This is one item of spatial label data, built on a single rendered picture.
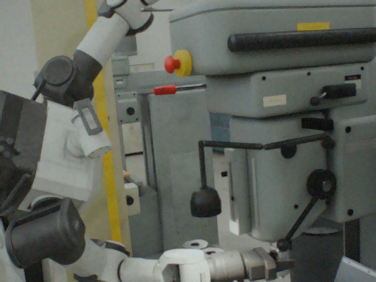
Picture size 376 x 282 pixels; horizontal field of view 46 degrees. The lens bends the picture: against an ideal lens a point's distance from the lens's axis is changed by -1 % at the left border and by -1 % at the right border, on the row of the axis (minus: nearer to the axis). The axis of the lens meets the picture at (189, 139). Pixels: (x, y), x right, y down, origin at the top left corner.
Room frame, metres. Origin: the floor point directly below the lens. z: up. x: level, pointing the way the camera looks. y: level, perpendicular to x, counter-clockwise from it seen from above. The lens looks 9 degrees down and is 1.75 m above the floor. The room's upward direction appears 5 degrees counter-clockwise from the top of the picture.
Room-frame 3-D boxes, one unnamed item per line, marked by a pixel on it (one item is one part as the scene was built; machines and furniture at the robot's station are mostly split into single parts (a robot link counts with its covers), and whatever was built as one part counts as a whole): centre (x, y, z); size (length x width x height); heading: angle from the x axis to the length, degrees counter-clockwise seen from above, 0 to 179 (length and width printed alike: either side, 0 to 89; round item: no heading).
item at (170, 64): (1.00, 0.02, 1.76); 0.04 x 0.03 x 0.04; 24
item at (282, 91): (1.12, -0.25, 1.68); 0.34 x 0.24 x 0.10; 114
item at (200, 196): (1.00, -0.02, 1.45); 0.07 x 0.07 x 0.06
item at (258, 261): (1.09, -0.12, 1.23); 0.13 x 0.12 x 0.10; 10
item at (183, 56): (1.01, 0.00, 1.76); 0.06 x 0.02 x 0.06; 24
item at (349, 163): (1.19, -0.38, 1.47); 0.24 x 0.19 x 0.26; 24
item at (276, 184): (1.11, -0.21, 1.47); 0.21 x 0.19 x 0.32; 24
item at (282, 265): (1.08, -0.21, 1.23); 0.06 x 0.02 x 0.03; 100
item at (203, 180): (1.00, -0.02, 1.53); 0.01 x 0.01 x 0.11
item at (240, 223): (1.06, -0.11, 1.45); 0.04 x 0.04 x 0.21; 24
